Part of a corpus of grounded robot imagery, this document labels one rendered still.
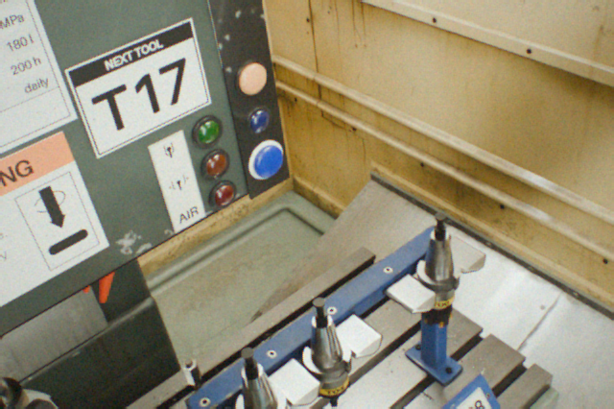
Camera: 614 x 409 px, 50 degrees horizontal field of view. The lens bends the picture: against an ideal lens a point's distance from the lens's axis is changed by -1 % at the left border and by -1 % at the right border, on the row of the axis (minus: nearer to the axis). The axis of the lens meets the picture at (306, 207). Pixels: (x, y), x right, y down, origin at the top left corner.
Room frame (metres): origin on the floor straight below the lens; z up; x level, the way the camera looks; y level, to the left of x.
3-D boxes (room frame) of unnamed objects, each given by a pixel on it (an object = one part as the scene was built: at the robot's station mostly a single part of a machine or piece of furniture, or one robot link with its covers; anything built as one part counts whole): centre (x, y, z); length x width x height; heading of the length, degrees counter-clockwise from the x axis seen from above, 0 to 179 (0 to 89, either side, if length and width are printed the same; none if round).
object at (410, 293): (0.65, -0.13, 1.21); 0.07 x 0.05 x 0.01; 35
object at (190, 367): (0.74, 0.24, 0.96); 0.03 x 0.03 x 0.13
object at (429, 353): (0.76, -0.19, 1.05); 0.10 x 0.05 x 0.30; 35
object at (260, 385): (0.49, 0.09, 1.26); 0.04 x 0.04 x 0.07
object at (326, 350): (0.56, 0.00, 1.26); 0.04 x 0.04 x 0.07
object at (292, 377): (0.52, 0.05, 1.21); 0.07 x 0.05 x 0.01; 35
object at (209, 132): (0.45, 0.07, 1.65); 0.02 x 0.01 x 0.02; 125
